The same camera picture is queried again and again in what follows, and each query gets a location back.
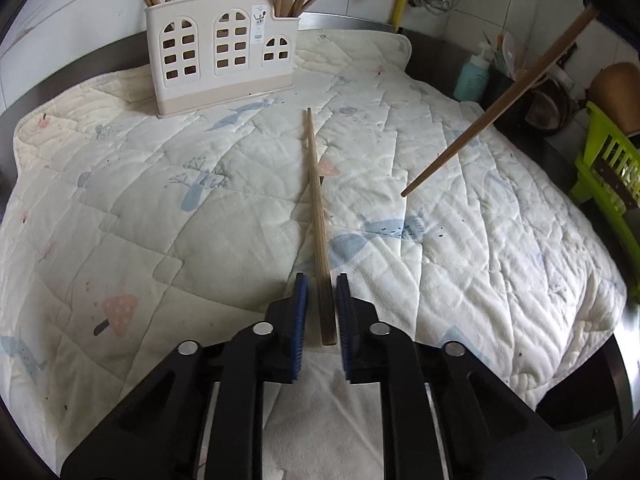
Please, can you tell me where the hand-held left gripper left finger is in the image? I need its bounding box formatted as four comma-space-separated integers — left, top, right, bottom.
60, 272, 309, 480

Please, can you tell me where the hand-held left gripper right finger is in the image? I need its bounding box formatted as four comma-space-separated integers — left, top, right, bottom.
336, 273, 587, 480

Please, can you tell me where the brown wooden chopstick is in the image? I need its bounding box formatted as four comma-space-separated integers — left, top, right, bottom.
400, 6, 600, 198
305, 107, 337, 347

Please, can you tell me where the cream plastic utensil holder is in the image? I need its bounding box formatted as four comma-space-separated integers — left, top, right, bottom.
144, 0, 300, 119

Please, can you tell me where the white spatula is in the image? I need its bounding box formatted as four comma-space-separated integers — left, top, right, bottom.
500, 31, 527, 70

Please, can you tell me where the black frying pan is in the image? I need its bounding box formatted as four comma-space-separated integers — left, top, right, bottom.
522, 79, 572, 134

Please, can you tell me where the black utensil container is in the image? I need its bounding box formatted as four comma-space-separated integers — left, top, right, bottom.
487, 66, 522, 127

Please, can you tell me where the teal soap bottle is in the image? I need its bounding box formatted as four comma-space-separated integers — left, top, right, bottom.
452, 41, 491, 104

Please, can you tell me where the green plastic dish rack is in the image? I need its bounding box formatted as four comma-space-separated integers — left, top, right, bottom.
570, 101, 640, 262

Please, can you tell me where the white quilted printed mat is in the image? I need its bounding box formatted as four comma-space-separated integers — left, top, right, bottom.
0, 27, 629, 480

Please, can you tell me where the cleaver with brown handle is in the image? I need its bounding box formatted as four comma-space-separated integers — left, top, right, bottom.
592, 156, 640, 212

